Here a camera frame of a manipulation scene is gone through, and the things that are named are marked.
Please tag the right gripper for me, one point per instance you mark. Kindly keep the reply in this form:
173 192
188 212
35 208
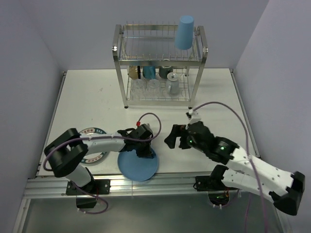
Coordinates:
177 130

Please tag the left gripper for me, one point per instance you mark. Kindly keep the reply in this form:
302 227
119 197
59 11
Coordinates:
147 153

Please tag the blue round plate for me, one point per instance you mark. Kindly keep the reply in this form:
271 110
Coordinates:
135 168

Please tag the clear glass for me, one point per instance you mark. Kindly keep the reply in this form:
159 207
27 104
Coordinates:
153 88
138 89

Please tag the white plate teal rim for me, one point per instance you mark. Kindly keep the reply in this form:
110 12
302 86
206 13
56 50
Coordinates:
93 159

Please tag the light grey mug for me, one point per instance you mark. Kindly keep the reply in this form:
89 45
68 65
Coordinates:
172 84

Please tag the dark green mug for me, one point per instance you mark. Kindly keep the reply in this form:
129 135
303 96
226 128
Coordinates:
164 71

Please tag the blue flower mug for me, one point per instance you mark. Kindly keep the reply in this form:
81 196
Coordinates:
149 72

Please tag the black bowl tan outside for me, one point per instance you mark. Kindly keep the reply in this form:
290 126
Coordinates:
134 72

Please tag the blue plastic tumbler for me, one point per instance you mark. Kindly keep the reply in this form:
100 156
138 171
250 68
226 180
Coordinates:
184 34

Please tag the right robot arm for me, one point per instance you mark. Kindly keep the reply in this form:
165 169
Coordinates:
235 169

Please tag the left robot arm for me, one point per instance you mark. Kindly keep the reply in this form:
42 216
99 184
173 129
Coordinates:
65 153

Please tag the steel two-tier dish rack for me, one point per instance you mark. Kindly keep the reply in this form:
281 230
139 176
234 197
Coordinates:
139 45

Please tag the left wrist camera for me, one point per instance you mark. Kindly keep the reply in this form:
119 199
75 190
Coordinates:
143 130

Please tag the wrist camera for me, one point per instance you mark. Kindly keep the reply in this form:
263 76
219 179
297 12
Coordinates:
193 116
143 130

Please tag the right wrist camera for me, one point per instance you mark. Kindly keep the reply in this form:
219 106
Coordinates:
193 116

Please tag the aluminium frame rail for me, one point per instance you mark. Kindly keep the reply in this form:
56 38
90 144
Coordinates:
159 184

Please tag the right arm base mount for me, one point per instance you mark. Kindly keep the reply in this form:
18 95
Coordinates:
218 194

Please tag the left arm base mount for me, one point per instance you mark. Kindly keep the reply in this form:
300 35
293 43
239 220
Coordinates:
89 195

